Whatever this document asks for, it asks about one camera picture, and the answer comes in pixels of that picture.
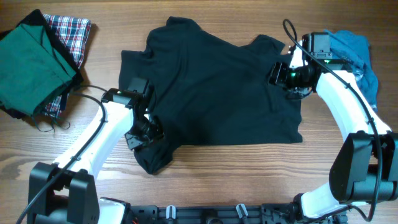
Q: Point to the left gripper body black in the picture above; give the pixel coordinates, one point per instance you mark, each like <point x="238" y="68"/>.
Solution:
<point x="144" y="132"/>

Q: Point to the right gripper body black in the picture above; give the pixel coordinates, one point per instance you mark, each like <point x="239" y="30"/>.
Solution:
<point x="283" y="75"/>

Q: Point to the black shirt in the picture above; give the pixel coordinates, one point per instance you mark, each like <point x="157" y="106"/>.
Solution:
<point x="208" y="92"/>

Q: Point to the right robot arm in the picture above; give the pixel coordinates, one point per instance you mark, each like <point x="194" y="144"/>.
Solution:
<point x="365" y="169"/>

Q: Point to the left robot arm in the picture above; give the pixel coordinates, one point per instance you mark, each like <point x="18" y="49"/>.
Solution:
<point x="65" y="190"/>

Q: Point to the blue denim cloth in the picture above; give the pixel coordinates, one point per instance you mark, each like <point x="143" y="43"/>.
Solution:
<point x="354" y="49"/>

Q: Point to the plaid red blue shirt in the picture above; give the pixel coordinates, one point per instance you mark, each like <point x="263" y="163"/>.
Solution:
<point x="68" y="37"/>

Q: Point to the green folded cloth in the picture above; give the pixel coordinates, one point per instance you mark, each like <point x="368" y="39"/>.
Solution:
<point x="32" y="73"/>

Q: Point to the black folded garment under green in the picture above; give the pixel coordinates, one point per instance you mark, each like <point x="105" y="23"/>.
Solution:
<point x="37" y="70"/>

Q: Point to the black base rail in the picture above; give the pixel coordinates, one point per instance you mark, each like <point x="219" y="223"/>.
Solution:
<point x="268" y="213"/>

